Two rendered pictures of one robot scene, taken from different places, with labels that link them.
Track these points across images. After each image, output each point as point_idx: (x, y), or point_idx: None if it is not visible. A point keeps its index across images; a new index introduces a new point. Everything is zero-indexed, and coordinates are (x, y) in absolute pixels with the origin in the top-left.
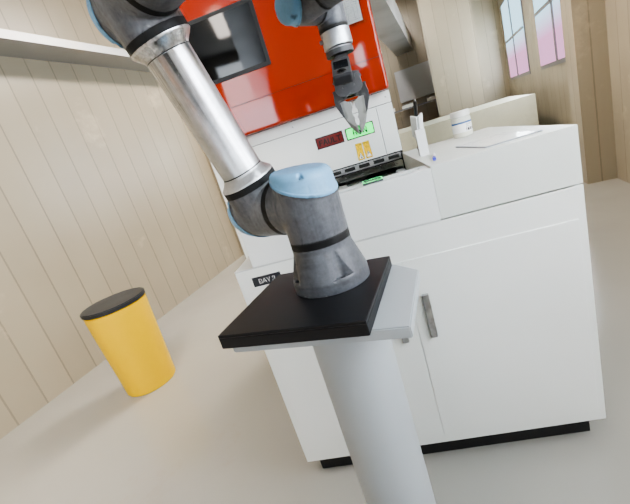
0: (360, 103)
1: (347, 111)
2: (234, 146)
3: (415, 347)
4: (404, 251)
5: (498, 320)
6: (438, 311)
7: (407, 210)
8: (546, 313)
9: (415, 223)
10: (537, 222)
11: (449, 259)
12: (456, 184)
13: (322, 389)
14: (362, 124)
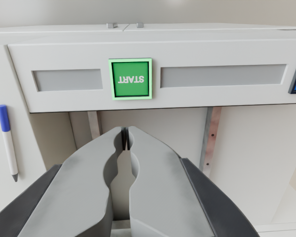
0: (69, 199)
1: (163, 177)
2: None
3: (132, 26)
4: (115, 32)
5: (60, 27)
6: (104, 27)
7: (89, 36)
8: (22, 27)
9: (86, 35)
10: None
11: (70, 30)
12: None
13: (211, 24)
14: (108, 131)
